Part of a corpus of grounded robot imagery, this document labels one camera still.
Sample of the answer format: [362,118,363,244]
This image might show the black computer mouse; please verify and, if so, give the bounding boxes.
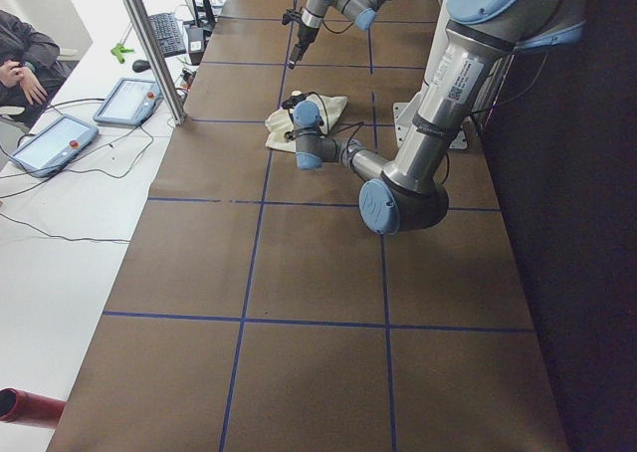
[131,60,150,73]

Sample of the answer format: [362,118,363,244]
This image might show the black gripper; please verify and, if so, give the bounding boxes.
[287,23,319,69]

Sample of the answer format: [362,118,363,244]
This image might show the near teach pendant tablet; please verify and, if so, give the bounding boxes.
[9,114,99,178]

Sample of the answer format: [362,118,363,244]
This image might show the seated person black jacket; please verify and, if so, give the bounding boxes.
[1,11,71,108]

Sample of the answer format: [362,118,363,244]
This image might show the teach pendant tablet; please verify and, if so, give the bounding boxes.
[93,78,162,127]
[9,114,99,178]

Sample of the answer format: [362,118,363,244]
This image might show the green plastic tool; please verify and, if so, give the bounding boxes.
[110,43,134,64]

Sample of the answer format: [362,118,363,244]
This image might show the pendant cables on desk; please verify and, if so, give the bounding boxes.
[0,98,173,244]

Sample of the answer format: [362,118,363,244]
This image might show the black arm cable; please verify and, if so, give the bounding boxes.
[281,91,367,147]

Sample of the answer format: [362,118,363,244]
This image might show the cream long-sleeve cat shirt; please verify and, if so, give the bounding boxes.
[263,92,349,152]

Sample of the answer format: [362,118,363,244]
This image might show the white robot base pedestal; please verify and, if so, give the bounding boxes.
[393,0,452,147]

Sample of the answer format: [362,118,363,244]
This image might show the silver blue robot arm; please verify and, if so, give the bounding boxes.
[282,0,389,70]
[292,0,586,234]

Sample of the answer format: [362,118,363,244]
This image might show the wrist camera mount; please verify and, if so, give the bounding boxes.
[282,8,303,25]
[281,91,307,111]

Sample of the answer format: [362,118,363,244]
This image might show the red cylinder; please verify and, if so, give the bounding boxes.
[1,388,66,429]

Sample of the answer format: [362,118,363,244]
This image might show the far teach pendant tablet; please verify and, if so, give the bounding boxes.
[93,78,162,127]

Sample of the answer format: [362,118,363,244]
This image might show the black keyboard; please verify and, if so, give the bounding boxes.
[148,13,186,57]

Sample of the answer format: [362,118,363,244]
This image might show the aluminium frame post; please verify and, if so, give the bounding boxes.
[122,0,187,125]

